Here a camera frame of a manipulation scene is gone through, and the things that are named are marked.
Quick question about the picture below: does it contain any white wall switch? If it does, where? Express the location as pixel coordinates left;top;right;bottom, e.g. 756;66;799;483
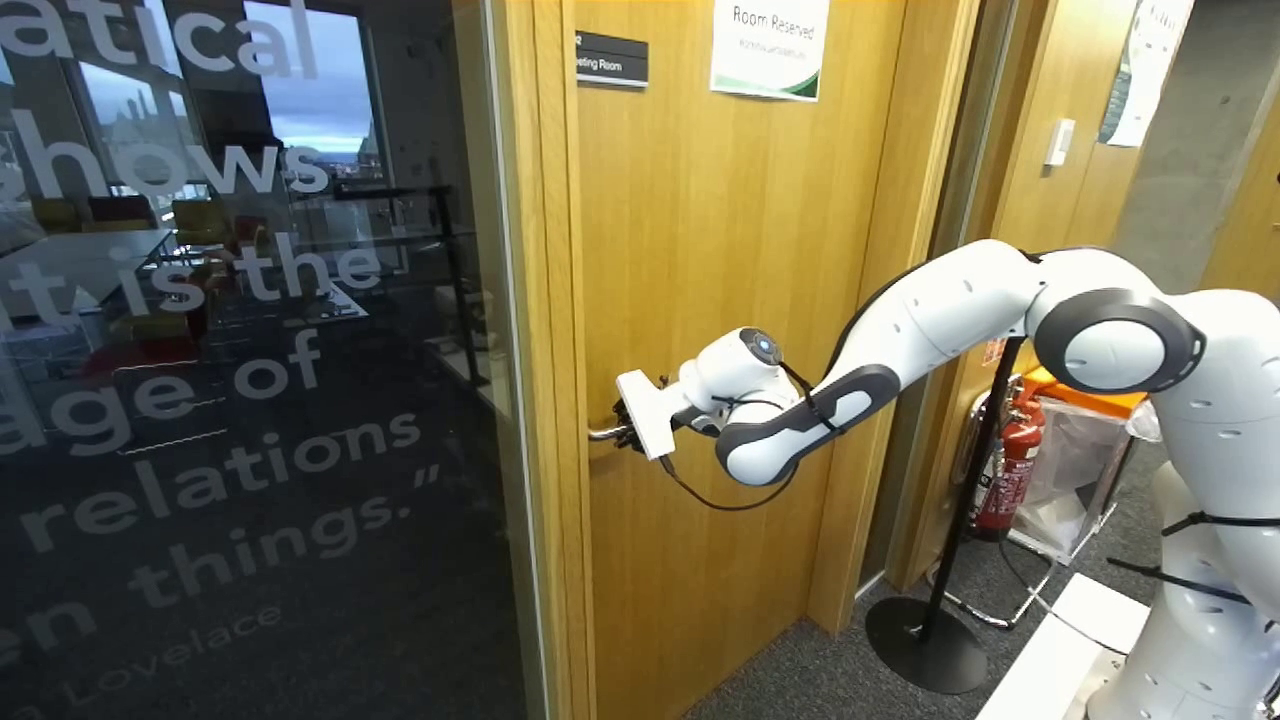
1044;117;1077;169

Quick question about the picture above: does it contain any wooden door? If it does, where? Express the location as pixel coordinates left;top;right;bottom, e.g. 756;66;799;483
574;0;913;720

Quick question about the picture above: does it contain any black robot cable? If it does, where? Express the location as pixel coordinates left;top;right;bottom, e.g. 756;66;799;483
659;457;806;517

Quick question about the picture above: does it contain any black door name plate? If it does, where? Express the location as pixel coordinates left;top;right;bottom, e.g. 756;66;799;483
576;32;647;92

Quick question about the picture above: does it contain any white wall poster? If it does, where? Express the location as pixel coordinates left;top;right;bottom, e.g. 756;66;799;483
1101;0;1195;149

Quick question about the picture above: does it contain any dark glass panel with lettering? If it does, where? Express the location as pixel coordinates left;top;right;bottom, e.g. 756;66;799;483
0;0;530;720

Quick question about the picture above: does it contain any wire frame bin with bag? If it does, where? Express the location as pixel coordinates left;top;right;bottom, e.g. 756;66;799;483
944;368;1143;633

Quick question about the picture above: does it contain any red fire extinguisher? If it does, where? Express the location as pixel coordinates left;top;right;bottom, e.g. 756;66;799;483
978;394;1044;541

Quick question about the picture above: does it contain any white green paper sign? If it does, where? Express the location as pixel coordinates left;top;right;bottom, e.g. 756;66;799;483
707;0;833;103

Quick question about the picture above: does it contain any black round-base stand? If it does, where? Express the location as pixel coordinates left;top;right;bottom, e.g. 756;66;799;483
863;339;1022;695

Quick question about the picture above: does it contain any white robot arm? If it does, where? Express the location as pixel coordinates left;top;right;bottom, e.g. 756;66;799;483
678;239;1280;720

